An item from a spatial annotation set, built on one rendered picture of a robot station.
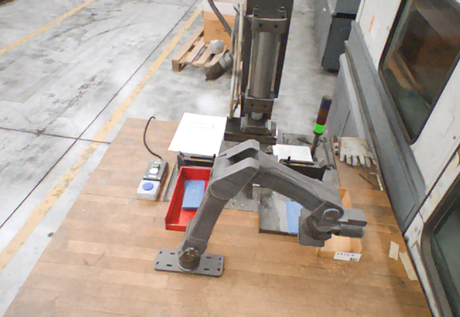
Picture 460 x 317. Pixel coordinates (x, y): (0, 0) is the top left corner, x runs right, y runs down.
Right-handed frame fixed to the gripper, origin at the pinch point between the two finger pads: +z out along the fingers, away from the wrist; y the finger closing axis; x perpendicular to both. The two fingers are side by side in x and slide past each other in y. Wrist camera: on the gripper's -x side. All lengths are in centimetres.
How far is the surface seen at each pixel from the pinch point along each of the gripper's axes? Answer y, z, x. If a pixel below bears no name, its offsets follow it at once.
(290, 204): 11.0, 13.6, 2.0
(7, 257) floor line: -15, 108, 151
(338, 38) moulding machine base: 255, 204, -81
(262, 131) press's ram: 30.3, -3.1, 14.8
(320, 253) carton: -5.4, 5.1, -6.0
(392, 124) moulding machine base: 57, 33, -46
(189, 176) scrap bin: 19.6, 20.3, 39.6
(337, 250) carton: -3.5, 7.3, -11.9
